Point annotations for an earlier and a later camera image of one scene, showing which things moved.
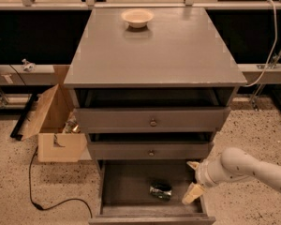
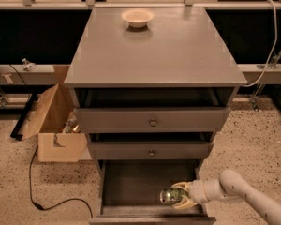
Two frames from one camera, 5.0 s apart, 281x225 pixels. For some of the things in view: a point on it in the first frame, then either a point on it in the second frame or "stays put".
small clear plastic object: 29,67 stays put
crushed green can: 161,189 to 171,195
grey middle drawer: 151,150 stays put
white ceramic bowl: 137,18 stays put
